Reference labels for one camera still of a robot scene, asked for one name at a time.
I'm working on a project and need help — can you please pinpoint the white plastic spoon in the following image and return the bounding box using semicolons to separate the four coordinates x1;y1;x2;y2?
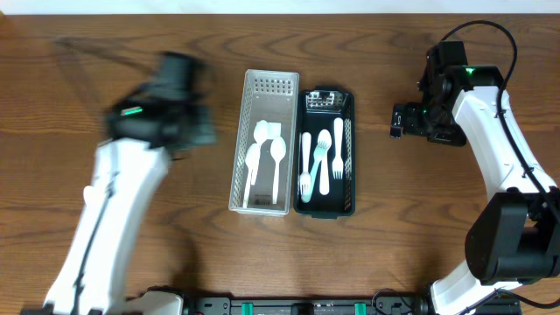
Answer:
318;129;332;195
251;120;269;186
83;185;99;207
242;143;260;208
270;136;286;205

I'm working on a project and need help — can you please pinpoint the white plastic fork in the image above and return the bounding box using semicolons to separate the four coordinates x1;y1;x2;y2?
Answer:
299;132;312;195
332;118;343;179

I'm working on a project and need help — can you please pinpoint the pale green plastic fork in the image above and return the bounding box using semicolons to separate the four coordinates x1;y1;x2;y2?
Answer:
301;142;331;203

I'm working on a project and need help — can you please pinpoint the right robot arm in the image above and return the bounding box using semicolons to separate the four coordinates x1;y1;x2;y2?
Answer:
390;41;559;314

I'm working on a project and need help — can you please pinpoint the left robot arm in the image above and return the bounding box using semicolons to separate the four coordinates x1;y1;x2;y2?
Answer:
21;52;216;314

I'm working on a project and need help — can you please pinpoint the clear white plastic basket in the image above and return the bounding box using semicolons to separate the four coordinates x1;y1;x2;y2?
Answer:
228;69;299;216

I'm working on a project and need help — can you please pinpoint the black plastic basket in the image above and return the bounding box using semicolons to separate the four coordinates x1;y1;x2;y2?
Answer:
293;86;355;219

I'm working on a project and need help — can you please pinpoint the left black cable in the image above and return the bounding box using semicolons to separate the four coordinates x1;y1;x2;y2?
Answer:
52;37;154;315

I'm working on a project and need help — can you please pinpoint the black cable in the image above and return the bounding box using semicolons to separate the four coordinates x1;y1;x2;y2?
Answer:
440;19;560;211
52;37;154;315

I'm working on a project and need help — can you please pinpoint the right black cable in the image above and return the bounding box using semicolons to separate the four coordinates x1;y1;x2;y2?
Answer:
440;19;560;211

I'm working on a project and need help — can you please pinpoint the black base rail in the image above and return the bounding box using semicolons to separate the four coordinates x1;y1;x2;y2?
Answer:
122;286;522;315

